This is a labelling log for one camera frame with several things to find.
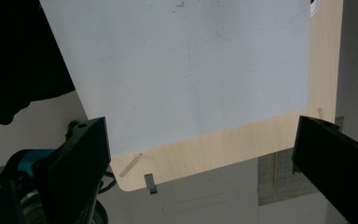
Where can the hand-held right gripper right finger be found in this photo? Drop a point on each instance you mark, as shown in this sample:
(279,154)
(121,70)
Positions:
(338,168)

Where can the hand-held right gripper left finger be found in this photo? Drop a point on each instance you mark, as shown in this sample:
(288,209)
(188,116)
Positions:
(74,168)

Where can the teal object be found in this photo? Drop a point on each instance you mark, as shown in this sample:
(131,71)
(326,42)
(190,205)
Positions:
(32,158)

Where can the strip of clear tape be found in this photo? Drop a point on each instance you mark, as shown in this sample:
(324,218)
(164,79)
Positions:
(130,165)

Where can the small grey clip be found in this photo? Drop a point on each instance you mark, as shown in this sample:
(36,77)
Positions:
(150,184)

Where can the dark cloth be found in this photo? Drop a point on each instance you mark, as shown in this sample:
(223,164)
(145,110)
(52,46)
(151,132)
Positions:
(24,59)

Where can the white table mat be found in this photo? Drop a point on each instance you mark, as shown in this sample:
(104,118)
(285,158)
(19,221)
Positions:
(180,71)

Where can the white round object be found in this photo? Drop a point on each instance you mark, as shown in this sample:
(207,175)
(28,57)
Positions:
(313,7)

